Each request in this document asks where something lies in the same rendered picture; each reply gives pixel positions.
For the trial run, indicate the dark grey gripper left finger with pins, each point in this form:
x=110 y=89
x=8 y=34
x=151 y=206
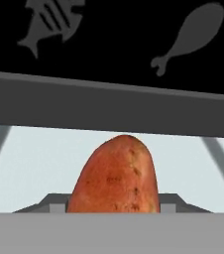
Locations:
x=51 y=203

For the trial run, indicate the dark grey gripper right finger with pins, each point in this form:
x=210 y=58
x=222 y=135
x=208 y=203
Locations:
x=176 y=203

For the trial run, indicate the orange sweet potato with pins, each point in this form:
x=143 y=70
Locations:
x=117 y=178

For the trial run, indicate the black oven with food icons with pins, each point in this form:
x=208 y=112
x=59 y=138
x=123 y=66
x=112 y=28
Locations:
x=117 y=39

